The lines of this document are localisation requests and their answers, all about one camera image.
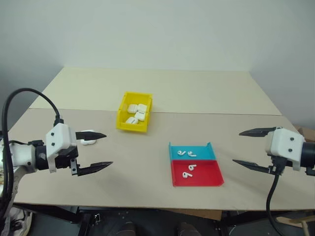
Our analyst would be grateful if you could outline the blue plastic tray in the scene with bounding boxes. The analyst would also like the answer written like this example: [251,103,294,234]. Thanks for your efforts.
[168,141,217,162]

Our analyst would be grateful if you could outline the light wooden frame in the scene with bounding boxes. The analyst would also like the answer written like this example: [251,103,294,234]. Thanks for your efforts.
[275,215,315,236]

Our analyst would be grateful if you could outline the black table frame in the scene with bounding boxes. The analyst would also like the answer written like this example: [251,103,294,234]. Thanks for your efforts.
[14,203,269,236]

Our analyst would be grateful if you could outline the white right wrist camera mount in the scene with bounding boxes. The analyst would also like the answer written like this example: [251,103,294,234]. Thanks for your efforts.
[264,127,306,171]

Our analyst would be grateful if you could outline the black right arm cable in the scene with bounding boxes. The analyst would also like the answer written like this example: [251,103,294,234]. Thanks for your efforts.
[266,161,287,236]

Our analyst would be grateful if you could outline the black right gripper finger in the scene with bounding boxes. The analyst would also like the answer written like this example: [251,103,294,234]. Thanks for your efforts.
[232,159,275,174]
[239,126,277,138]

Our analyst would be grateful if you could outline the yellow plastic bin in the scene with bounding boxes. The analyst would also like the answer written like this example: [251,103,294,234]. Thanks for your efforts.
[116,91,154,134]

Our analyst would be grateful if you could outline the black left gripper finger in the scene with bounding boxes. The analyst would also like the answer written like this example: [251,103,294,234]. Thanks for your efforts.
[70,158,114,177]
[75,131,107,141]

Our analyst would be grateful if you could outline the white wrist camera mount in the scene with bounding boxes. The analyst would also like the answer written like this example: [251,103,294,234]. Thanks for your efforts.
[45,123,78,174]
[264,127,306,171]

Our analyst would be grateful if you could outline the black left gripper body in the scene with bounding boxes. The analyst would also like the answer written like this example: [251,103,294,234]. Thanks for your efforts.
[56,146,80,170]

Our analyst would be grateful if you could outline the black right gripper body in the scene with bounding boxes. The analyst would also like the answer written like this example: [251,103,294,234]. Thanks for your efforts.
[266,153,287,176]

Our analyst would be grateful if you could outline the red plastic tray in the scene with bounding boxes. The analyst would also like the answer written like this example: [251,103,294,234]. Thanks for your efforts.
[170,159,225,188]

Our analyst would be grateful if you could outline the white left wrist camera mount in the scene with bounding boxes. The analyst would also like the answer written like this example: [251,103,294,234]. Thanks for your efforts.
[45,123,78,174]

